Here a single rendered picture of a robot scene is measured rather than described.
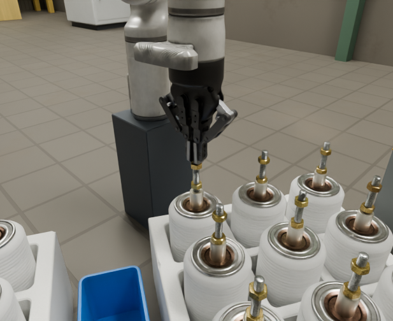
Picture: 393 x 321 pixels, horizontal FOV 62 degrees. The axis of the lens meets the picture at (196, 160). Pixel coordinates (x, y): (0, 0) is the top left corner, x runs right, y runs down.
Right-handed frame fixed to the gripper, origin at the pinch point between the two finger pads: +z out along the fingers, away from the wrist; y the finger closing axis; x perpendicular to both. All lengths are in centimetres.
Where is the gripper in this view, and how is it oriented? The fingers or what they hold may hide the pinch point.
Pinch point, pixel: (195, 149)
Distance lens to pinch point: 50.1
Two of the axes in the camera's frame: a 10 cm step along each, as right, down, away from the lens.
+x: -6.2, 3.9, -6.8
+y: -7.9, -3.1, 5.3
